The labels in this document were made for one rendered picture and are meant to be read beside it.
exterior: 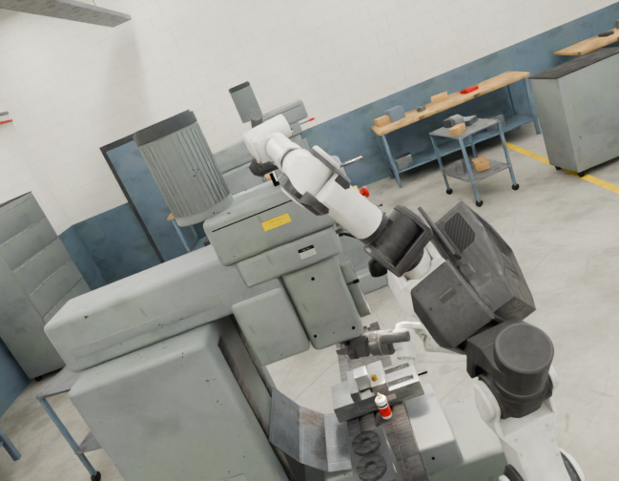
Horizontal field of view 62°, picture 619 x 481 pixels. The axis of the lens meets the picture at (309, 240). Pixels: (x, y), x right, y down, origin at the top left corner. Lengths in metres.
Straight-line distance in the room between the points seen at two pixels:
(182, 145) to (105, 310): 0.61
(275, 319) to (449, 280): 0.64
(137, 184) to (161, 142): 7.08
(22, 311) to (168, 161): 5.17
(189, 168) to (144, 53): 6.87
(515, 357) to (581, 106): 4.98
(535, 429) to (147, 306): 1.19
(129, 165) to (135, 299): 6.94
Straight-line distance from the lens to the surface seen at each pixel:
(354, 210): 1.18
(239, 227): 1.58
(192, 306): 1.73
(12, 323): 6.76
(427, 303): 1.34
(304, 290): 1.68
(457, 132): 5.94
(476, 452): 2.11
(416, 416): 2.13
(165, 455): 1.93
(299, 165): 1.17
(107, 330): 1.85
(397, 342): 1.76
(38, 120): 9.08
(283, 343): 1.75
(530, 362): 1.14
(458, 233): 1.37
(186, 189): 1.61
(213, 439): 1.86
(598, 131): 6.13
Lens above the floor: 2.22
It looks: 19 degrees down
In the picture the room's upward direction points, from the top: 23 degrees counter-clockwise
